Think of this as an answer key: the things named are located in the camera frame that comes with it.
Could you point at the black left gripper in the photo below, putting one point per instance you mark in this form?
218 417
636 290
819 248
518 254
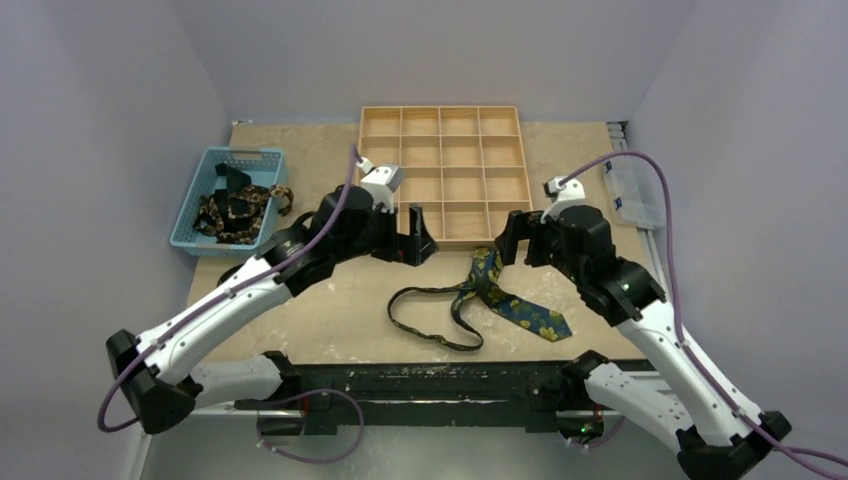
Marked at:
409 251

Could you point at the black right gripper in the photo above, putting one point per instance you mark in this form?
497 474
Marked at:
530 240

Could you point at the blue floral tie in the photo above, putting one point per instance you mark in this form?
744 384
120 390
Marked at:
482 283

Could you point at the wooden compartment tray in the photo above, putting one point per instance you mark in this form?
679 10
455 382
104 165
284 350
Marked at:
464 165

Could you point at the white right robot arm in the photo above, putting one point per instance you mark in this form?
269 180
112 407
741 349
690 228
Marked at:
713 429

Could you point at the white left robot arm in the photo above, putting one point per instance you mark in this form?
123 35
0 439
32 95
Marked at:
153 369

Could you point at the clear plastic box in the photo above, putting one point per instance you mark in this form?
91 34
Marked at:
629 183

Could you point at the blue plastic basket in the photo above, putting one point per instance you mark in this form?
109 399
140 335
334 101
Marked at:
265 166

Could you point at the leopard print tie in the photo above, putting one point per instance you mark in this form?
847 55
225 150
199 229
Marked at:
245 230

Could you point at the black tie in basket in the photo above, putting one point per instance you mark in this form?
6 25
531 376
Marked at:
231 199

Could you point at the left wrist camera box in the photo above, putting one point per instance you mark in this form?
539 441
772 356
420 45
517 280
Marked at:
381 182

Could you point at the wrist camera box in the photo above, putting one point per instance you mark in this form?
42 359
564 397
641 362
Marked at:
381 182
562 194

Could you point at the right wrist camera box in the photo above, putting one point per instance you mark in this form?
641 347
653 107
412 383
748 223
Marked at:
562 194

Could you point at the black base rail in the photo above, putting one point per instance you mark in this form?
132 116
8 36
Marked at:
536 396

